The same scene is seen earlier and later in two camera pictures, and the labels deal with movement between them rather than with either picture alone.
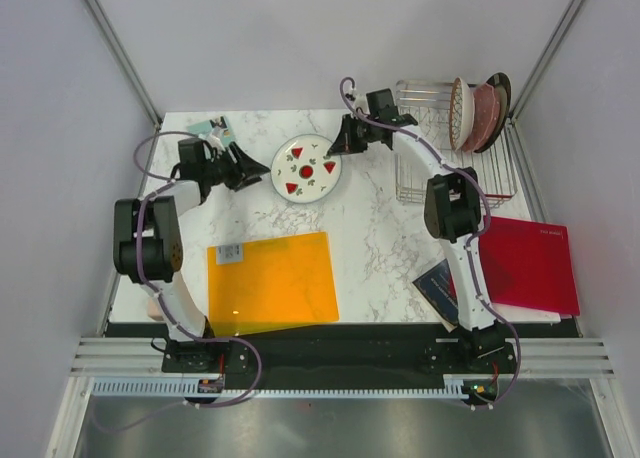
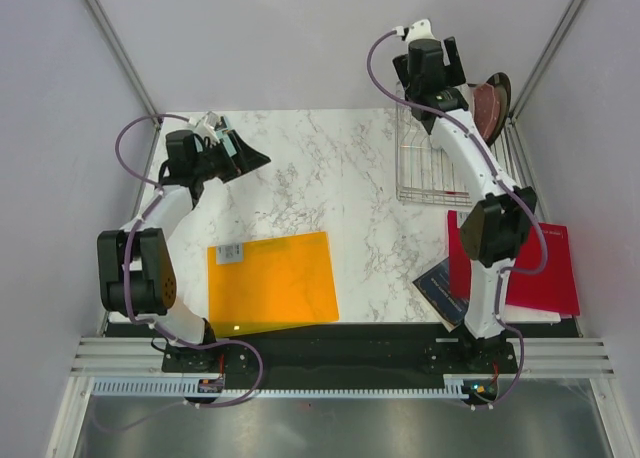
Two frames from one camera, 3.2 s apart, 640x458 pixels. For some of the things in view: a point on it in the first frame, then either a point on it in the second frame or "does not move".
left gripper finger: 251,171 → 246,157
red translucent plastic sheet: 527,265 does not move
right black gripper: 346,143 → 456,69
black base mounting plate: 239,351 does not move
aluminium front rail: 144,356 does not move
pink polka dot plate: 486,118 does not move
